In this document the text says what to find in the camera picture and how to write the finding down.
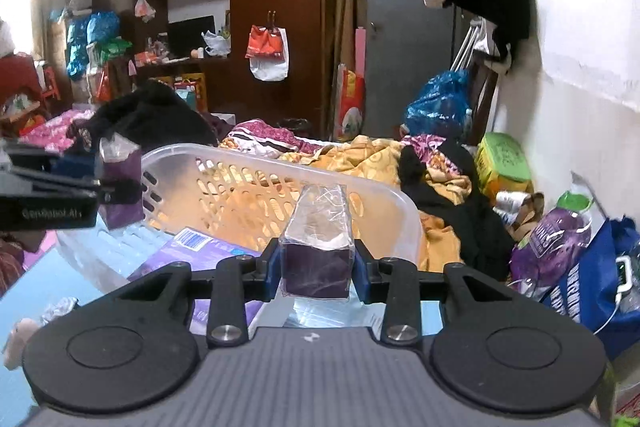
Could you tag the red white hanging bag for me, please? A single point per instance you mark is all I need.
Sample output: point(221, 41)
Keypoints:
point(267, 53)

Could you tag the purple snack bag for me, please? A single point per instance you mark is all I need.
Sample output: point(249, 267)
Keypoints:
point(543, 256)

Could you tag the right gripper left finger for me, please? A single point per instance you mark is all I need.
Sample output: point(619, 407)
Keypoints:
point(236, 282)

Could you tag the black monitor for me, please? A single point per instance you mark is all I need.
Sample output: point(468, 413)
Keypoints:
point(186, 35)

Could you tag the navy blue tote bag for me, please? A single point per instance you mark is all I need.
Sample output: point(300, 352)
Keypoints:
point(587, 293)

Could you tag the dark red wooden wardrobe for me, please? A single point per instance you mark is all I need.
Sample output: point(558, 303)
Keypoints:
point(240, 6)

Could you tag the blue plastic bag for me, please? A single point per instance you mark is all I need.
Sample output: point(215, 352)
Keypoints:
point(442, 106)

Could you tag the grey door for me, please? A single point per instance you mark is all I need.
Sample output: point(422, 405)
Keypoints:
point(407, 45)

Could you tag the purple tissue pack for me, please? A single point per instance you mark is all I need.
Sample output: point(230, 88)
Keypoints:
point(119, 216)
point(317, 248)

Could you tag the pink floral bedding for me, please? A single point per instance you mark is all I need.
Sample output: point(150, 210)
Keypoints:
point(53, 134)

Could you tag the black clothing pile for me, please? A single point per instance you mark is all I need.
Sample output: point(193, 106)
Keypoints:
point(151, 116)

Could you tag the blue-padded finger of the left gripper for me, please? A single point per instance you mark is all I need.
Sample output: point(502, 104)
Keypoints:
point(115, 181)

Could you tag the green yellow box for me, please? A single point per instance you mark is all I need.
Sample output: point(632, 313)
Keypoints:
point(502, 166)

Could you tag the blue bags stack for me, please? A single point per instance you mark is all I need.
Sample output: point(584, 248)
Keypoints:
point(81, 32)

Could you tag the purple flat box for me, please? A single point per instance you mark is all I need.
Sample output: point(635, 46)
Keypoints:
point(202, 252)

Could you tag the window curtain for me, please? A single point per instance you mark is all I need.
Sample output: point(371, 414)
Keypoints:
point(47, 1)

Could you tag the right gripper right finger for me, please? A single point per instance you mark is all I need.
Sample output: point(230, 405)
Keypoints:
point(394, 282)

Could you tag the clear plastic basket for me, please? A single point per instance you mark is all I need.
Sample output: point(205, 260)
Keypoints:
point(243, 200)

